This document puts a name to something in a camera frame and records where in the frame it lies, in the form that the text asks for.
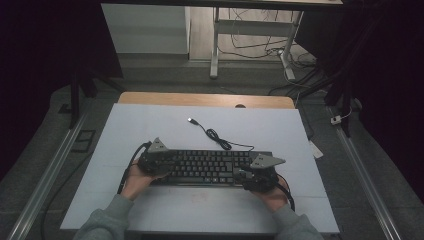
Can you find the white cabinet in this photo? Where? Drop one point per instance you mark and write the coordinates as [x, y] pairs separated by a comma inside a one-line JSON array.
[[143, 30]]

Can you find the person's right hand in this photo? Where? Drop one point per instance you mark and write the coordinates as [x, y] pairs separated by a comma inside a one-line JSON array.
[[273, 200]]

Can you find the aluminium rail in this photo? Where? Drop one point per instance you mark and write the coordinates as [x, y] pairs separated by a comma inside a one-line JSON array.
[[46, 173], [363, 180]]

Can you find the black keyboard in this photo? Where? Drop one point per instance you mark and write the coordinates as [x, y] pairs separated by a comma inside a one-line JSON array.
[[206, 166]]

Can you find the white paper tag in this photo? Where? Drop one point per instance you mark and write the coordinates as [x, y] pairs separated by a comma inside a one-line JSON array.
[[315, 150]]

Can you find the person's left hand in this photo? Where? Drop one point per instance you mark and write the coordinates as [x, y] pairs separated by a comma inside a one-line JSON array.
[[136, 185]]

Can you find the black metal stand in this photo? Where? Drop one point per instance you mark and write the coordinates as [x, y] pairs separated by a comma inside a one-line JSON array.
[[343, 96], [75, 100]]

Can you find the white desk frame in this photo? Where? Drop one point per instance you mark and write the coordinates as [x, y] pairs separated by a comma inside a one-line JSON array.
[[250, 27]]

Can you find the dark table grommet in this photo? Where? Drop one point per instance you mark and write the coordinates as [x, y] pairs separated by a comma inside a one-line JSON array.
[[240, 106]]

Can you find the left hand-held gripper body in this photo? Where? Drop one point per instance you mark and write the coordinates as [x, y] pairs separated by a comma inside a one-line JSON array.
[[153, 163]]

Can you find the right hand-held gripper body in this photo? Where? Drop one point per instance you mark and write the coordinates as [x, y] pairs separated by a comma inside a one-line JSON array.
[[261, 178]]

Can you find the white table mat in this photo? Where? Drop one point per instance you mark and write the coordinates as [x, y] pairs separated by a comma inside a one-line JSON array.
[[173, 213]]

